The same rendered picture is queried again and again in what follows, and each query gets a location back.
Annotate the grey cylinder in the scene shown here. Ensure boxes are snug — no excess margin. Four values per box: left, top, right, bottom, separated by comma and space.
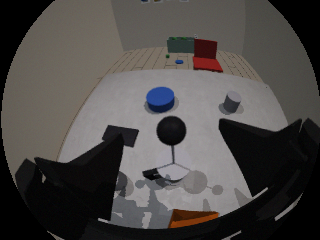
223, 91, 241, 113
115, 171, 128, 191

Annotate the black flat rectangular pad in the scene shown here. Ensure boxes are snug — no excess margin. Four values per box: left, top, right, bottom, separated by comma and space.
103, 124, 139, 147

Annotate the glass french press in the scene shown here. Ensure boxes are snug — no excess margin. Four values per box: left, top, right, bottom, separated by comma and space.
143, 116, 192, 185

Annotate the blue short cylinder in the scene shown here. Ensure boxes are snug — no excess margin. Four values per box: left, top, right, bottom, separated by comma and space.
145, 87, 175, 113

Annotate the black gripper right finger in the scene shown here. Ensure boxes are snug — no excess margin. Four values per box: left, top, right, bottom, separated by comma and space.
219, 119, 301, 197

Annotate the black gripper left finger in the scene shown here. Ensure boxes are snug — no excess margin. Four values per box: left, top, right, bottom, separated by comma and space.
33, 133, 124, 221

